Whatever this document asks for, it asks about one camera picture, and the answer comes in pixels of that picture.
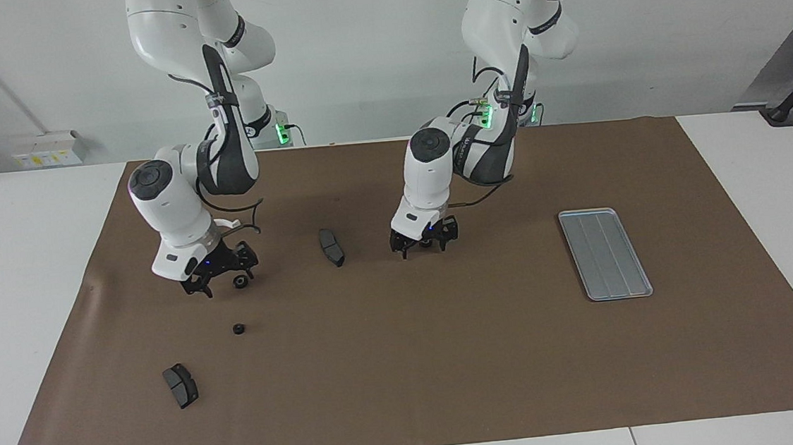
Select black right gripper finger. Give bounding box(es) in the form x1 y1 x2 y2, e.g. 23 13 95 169
180 272 217 301
234 240 262 281

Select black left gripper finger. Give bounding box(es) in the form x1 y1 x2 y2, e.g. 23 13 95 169
437 217 461 252
389 231 416 261

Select silver metal tray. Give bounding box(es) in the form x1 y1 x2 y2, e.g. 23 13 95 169
557 205 655 305

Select slim dark grey brake pad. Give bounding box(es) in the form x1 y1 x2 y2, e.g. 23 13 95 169
317 227 347 269

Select wide dark grey brake pad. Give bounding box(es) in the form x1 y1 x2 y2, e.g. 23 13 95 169
161 361 201 411

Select brown table mat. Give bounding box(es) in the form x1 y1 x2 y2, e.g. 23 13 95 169
0 105 793 445

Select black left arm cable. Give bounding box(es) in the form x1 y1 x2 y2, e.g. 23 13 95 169
437 53 544 211

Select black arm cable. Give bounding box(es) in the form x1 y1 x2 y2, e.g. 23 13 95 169
169 64 269 241
437 53 544 211

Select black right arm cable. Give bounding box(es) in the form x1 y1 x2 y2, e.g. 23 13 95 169
169 64 269 241

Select black base cable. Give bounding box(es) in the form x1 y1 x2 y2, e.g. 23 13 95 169
442 97 495 119

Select white wall socket box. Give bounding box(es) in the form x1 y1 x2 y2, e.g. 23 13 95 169
10 129 90 171

